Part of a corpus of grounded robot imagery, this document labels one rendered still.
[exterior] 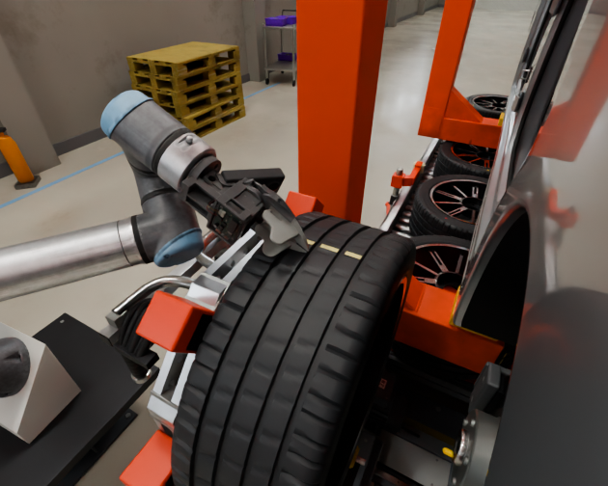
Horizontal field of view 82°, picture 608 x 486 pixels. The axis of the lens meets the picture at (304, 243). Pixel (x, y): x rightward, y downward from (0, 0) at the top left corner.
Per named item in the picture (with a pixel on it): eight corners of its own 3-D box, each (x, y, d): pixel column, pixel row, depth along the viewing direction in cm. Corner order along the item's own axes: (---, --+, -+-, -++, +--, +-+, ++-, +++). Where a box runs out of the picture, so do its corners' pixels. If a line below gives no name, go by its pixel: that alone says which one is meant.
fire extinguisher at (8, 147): (34, 176, 326) (5, 121, 294) (48, 181, 318) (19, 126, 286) (9, 186, 311) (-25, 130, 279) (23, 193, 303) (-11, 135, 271)
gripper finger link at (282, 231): (293, 268, 53) (247, 230, 54) (311, 246, 57) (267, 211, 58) (302, 257, 51) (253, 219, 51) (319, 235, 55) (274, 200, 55)
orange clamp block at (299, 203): (304, 233, 80) (317, 197, 80) (275, 224, 83) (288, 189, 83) (313, 238, 87) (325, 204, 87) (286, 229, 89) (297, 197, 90)
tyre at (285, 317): (380, 389, 115) (278, 653, 61) (316, 360, 124) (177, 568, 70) (435, 202, 85) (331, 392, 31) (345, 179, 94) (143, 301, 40)
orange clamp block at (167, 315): (205, 355, 57) (171, 353, 49) (169, 337, 60) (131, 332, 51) (223, 314, 58) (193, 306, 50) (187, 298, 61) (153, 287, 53)
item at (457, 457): (458, 472, 65) (467, 463, 60) (449, 467, 65) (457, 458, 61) (464, 437, 68) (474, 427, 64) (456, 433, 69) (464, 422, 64)
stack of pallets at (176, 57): (204, 106, 489) (192, 40, 439) (247, 114, 462) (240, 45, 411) (142, 131, 414) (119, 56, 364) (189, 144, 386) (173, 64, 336)
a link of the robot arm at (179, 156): (192, 164, 63) (203, 121, 55) (213, 180, 62) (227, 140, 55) (154, 187, 56) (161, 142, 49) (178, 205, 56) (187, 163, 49)
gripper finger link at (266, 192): (282, 234, 56) (240, 202, 57) (288, 229, 58) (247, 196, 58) (293, 217, 53) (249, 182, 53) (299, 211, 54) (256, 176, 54)
